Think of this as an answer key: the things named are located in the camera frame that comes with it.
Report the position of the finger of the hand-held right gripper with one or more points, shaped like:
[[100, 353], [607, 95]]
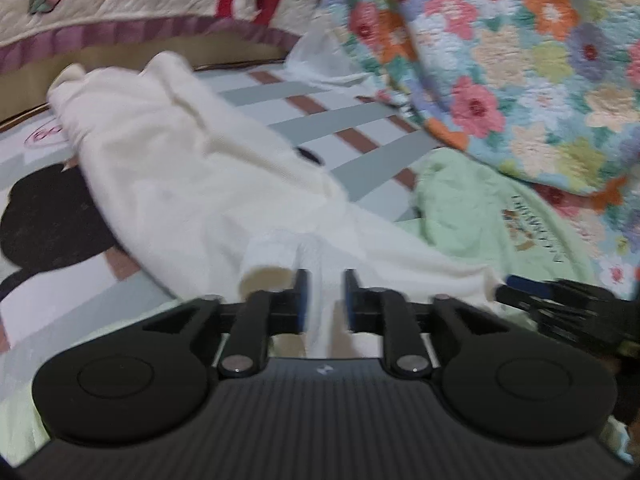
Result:
[[530, 284], [590, 327]]

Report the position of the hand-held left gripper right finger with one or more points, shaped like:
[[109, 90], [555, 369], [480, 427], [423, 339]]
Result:
[[350, 302]]

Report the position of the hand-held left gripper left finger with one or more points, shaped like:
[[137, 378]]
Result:
[[301, 302]]

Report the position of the white ribbed shirt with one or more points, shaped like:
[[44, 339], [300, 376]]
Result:
[[200, 185]]

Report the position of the light green shirt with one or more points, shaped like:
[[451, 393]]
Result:
[[465, 210]]

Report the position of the checked floor mat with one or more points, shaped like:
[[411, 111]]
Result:
[[340, 120]]

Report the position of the floral quilt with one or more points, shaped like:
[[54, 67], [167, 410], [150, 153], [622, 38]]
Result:
[[525, 60]]

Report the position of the thin white cloth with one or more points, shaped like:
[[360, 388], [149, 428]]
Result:
[[320, 60]]

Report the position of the beige bed base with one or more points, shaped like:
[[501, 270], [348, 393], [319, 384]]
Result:
[[225, 47]]

